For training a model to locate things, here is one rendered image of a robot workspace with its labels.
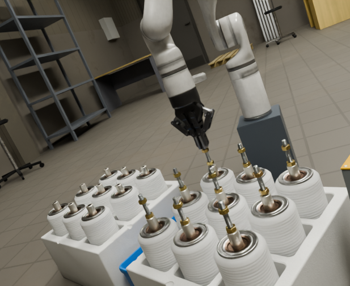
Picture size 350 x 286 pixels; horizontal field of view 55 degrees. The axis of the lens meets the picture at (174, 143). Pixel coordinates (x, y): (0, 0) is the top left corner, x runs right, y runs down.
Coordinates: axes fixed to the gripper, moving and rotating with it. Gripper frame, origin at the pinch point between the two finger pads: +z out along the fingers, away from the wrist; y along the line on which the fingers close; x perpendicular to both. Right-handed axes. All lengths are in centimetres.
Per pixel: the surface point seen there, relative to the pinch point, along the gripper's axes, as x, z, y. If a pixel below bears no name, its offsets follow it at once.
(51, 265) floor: -12, 35, -82
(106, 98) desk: 388, 12, -411
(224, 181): -2.7, 11.2, 3.8
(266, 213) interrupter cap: -19.7, 10.1, 20.3
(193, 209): -15.0, 11.1, 0.4
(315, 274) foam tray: -22.8, 21.7, 26.7
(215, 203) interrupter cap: -14.7, 10.2, 6.6
